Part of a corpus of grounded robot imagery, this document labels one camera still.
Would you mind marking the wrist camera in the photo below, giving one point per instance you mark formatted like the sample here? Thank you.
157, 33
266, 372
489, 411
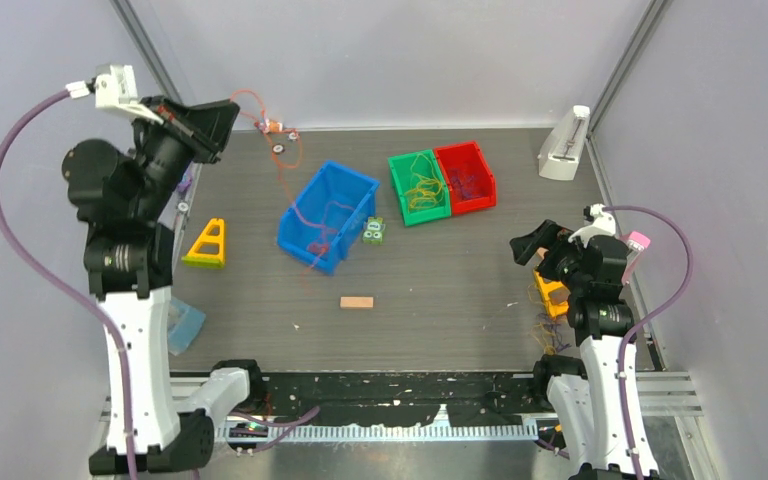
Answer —
599, 221
114, 88

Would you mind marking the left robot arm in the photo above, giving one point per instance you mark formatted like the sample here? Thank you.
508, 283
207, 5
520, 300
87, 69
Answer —
128, 257

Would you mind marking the green plastic bin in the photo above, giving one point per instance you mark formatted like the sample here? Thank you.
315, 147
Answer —
421, 191

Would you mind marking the wooden block centre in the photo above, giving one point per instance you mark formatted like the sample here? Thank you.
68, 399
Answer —
356, 302

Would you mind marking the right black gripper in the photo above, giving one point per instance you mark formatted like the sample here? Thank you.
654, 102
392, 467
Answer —
525, 247

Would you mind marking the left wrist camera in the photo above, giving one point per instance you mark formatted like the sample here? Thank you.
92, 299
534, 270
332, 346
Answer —
114, 88

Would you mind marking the pink metronome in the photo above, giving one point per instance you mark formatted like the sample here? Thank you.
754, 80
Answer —
636, 243

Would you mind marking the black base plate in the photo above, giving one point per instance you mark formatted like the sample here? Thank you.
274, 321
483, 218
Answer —
398, 399

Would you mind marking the white metronome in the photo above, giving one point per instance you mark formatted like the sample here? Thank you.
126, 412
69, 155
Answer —
560, 154

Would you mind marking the blue plastic bin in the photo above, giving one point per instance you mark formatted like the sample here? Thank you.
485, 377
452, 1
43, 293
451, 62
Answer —
328, 216

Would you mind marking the small figurine toy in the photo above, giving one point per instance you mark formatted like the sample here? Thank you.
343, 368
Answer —
270, 126

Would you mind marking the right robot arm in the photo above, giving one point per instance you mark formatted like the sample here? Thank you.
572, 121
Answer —
594, 395

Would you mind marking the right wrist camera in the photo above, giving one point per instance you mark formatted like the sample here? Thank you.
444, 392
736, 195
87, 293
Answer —
599, 221

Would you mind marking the yellow triangle toy left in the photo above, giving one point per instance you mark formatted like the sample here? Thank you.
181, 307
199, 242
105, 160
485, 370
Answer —
209, 248

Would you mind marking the green owl tile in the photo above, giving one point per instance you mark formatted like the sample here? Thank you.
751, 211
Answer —
373, 232

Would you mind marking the clear plastic bottle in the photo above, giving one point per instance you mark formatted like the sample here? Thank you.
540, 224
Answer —
184, 325

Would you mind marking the red plastic bin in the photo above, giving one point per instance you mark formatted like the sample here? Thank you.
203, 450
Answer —
470, 182

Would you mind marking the purple round toy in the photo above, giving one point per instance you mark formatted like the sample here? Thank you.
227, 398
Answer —
184, 183

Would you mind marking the yellow triangle toy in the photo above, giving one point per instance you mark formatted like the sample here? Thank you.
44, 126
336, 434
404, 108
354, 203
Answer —
553, 296
209, 248

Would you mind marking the yellow triangle toy right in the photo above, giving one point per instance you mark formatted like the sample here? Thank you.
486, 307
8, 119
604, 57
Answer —
553, 296

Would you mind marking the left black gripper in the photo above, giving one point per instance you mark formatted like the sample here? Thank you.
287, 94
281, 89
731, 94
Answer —
205, 128

